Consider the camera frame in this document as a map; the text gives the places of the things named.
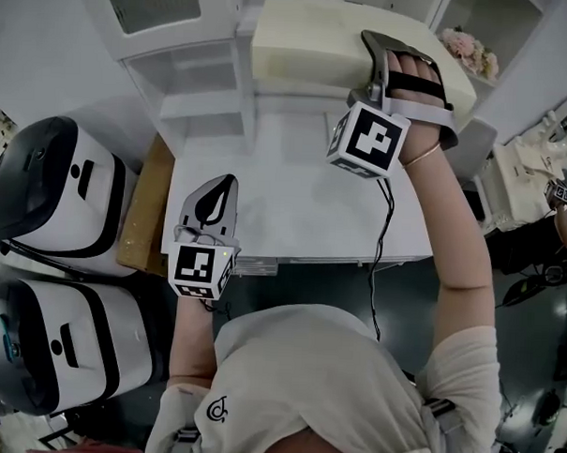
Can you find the white and black robot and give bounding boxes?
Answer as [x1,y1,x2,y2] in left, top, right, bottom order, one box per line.
[0,113,142,279]

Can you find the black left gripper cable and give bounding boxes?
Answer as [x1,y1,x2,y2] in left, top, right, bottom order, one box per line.
[198,298,233,317]

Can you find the white shelving unit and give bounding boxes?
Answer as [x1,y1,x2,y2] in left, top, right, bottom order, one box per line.
[64,0,548,170]

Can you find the white ornate table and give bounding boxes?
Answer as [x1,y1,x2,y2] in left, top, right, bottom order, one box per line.
[479,83,567,240]

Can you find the pink flower bouquet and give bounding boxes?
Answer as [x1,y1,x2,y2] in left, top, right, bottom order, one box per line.
[434,23,502,83]

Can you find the pink blanket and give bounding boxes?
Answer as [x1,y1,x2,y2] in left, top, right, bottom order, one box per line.
[24,436,146,453]

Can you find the person's left forearm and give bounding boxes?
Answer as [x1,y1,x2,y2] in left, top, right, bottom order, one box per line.
[166,294,221,383]

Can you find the cream yellow box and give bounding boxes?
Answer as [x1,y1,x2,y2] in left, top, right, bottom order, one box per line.
[246,0,483,132]

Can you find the gold bracelet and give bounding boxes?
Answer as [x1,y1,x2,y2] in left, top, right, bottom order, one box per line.
[399,140,444,172]

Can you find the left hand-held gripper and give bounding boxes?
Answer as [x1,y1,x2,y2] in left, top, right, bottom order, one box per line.
[165,171,246,303]

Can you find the person's right hand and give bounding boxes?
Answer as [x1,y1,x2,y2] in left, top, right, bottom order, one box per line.
[384,51,455,166]

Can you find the white black robot teal mark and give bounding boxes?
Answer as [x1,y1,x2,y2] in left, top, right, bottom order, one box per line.
[0,275,159,424]

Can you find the beige sweatshirt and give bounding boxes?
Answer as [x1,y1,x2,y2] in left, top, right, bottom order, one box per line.
[143,295,510,453]

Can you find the person's right forearm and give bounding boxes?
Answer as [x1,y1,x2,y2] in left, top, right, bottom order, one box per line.
[392,143,504,342]

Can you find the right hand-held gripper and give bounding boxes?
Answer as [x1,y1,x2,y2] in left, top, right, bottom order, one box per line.
[324,28,465,185]

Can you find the brown cardboard box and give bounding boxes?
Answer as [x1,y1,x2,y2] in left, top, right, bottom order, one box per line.
[115,130,179,279]

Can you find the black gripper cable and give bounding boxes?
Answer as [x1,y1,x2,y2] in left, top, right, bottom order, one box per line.
[198,298,233,317]
[364,176,398,343]

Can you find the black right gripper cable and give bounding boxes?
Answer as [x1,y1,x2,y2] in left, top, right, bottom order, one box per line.
[364,176,398,343]

